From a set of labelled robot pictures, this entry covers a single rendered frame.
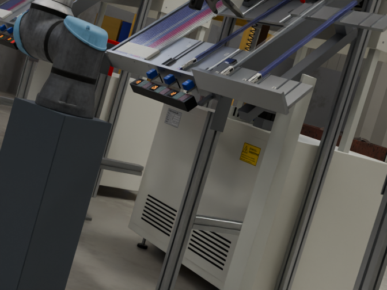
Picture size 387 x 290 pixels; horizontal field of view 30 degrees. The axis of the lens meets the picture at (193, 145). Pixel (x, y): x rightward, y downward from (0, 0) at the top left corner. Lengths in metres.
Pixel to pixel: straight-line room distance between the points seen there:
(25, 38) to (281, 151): 0.77
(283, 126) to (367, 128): 10.12
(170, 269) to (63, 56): 0.77
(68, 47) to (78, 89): 0.11
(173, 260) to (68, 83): 0.70
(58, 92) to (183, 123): 1.06
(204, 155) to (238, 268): 0.35
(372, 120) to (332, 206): 9.54
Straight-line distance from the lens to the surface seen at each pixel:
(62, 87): 1.80
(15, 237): 1.83
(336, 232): 2.71
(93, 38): 1.80
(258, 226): 2.09
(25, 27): 1.92
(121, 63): 2.67
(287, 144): 2.07
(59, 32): 1.84
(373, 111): 12.18
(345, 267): 2.81
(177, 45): 2.57
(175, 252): 2.21
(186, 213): 2.19
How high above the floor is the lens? 0.72
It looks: 5 degrees down
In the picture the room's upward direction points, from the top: 16 degrees clockwise
